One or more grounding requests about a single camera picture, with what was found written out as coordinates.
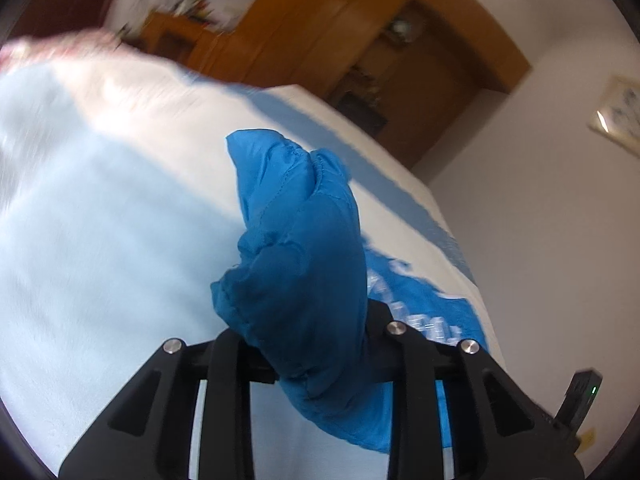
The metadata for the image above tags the black television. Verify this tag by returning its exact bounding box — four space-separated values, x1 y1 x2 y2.
335 92 387 138

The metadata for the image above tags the blue puffer jacket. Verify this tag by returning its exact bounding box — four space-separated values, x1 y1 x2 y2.
209 128 490 455

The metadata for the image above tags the black camera on mount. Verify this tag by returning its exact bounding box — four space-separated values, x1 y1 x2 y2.
547 368 603 453

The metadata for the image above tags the dark red wooden headboard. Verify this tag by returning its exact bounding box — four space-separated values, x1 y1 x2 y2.
8 0 114 39

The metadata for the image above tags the white and blue bed blanket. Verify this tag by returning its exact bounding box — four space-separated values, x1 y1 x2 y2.
1 32 501 474

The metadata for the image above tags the wooden desk with items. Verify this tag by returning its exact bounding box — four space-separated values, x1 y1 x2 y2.
139 11 228 72

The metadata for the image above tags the wooden wardrobe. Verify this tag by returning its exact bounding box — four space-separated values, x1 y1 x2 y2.
202 0 530 167

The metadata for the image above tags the framed wall picture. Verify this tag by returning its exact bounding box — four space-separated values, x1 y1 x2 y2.
588 76 640 157

